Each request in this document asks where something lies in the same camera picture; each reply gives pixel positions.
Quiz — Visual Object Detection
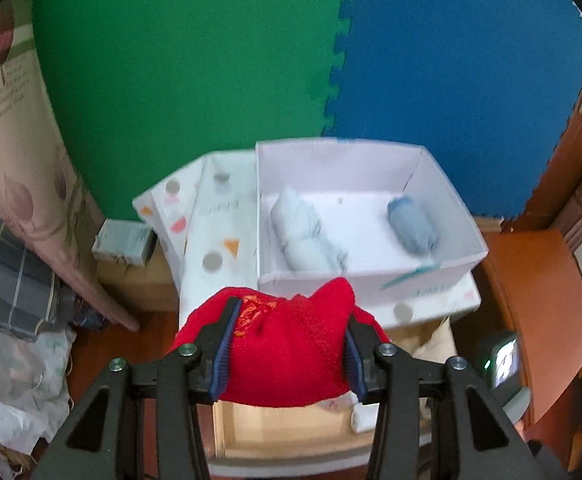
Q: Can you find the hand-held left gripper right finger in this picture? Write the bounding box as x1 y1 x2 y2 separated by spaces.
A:
343 312 569 480

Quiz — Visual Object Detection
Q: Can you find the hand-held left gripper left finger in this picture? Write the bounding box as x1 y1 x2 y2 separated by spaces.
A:
31 296 244 480

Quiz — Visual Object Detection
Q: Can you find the white sock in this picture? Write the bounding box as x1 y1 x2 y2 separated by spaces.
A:
351 402 376 433

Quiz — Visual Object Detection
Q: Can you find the red underwear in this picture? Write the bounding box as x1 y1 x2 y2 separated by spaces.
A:
168 276 392 408

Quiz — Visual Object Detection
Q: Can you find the grey fronted wooden drawer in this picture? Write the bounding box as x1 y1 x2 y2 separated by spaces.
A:
208 310 454 478

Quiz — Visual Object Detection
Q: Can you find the white cardboard box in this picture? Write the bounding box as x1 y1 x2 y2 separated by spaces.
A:
255 137 489 293

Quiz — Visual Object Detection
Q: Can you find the orange wooden furniture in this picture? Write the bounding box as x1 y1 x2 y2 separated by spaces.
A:
473 227 582 426

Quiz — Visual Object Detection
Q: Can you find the cream cloth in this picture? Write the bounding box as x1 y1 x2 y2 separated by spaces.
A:
411 317 454 361

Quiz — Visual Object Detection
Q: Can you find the white patterned cover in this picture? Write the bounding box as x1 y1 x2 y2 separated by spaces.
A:
132 150 482 331

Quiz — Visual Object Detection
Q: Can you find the brown cardboard box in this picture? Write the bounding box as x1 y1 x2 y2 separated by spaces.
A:
96 245 182 313

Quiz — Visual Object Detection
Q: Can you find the pale blue rolled cloth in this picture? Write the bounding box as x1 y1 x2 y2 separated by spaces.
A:
285 237 348 272

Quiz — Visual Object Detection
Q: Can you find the small light blue box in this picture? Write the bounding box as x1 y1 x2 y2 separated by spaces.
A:
92 220 156 266

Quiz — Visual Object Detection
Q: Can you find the grey blue rolled cloth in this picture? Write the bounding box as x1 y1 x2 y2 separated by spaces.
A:
387 196 439 256

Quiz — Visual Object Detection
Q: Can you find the white rolled cloth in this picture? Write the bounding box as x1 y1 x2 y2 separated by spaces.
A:
270 186 322 251

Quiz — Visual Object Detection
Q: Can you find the pale printed white sheet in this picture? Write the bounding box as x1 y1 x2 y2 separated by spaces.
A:
0 317 76 456

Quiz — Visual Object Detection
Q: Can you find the grey plaid blanket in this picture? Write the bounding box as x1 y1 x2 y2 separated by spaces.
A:
0 180 79 343

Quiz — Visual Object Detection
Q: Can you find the wooden door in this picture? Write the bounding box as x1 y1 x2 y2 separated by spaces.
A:
521 45 582 253

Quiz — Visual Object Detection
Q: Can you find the pink floral quilt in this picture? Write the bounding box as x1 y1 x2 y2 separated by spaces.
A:
0 0 142 333

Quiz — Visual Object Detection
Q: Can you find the green foam mat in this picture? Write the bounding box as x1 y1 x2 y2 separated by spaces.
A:
31 0 362 223

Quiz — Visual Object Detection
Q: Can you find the blue foam mat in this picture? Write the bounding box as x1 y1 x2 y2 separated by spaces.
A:
321 0 582 221

